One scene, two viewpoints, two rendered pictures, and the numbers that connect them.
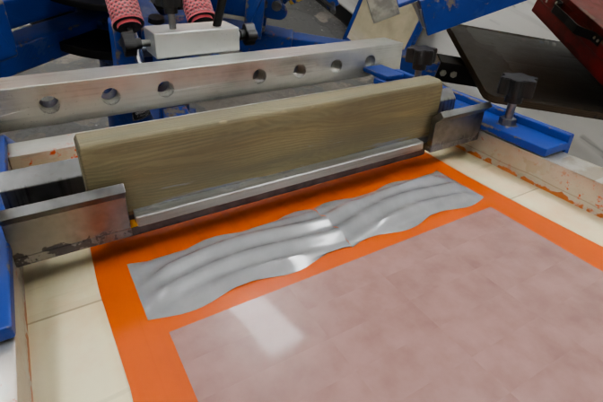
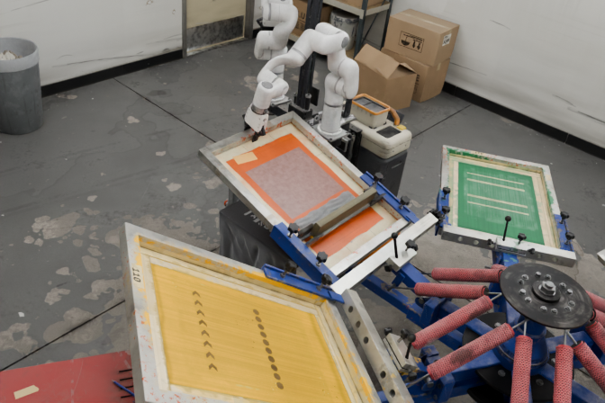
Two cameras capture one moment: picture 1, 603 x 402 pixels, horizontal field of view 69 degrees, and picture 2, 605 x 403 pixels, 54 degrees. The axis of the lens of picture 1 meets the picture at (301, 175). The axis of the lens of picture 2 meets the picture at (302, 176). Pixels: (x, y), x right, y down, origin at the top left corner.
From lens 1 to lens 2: 263 cm
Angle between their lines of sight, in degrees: 103
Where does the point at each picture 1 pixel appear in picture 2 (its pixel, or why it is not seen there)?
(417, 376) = (308, 183)
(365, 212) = (320, 212)
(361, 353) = (316, 185)
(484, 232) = (294, 210)
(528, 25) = not seen: outside the picture
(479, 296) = (298, 194)
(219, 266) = (343, 198)
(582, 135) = not seen: outside the picture
